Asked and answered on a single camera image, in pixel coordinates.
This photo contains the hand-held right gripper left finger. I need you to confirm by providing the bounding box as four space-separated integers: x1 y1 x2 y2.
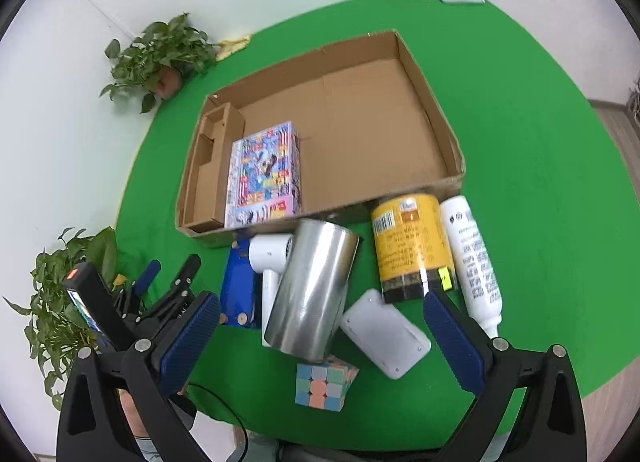
56 291 222 462

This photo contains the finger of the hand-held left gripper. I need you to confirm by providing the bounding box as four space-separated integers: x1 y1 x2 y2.
149 254 202 317
117 260 162 314

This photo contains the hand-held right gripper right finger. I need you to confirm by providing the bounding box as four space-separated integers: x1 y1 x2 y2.
422 289 587 462

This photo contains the blue stapler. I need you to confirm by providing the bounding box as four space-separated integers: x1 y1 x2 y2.
220 237 263 329

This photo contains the white hair dryer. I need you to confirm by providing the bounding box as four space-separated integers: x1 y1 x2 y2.
248 234 296 333

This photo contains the white plastic bottle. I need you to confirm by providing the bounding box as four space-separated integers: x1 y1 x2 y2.
439 195 503 338

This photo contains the yellow label jar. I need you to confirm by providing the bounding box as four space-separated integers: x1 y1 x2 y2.
371 193 460 304

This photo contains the silver metal cylinder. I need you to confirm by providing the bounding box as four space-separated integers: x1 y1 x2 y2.
262 218 362 362

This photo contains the brown cardboard box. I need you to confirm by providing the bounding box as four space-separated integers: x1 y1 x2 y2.
175 29 467 249

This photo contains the person's left forearm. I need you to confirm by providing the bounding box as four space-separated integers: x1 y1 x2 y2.
119 389 161 462

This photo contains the large leafy green plant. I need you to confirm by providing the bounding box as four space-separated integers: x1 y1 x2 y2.
2 227 146 410

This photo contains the white rectangular plastic case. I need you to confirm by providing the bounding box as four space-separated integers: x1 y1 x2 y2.
340 288 432 381

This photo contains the colourful printed flat box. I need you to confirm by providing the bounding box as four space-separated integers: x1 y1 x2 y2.
224 121 303 229

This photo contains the pastel puzzle cube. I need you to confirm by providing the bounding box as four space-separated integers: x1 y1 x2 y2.
294 354 361 413

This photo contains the green round tablecloth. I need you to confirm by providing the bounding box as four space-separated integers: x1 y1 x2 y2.
115 0 633 443

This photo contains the small potted green plant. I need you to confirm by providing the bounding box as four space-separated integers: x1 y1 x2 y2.
100 13 221 114

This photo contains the yellow crumpled cloth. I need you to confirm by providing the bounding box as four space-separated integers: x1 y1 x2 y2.
216 36 251 62

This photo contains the black cable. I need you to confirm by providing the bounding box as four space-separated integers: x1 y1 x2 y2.
185 382 251 462

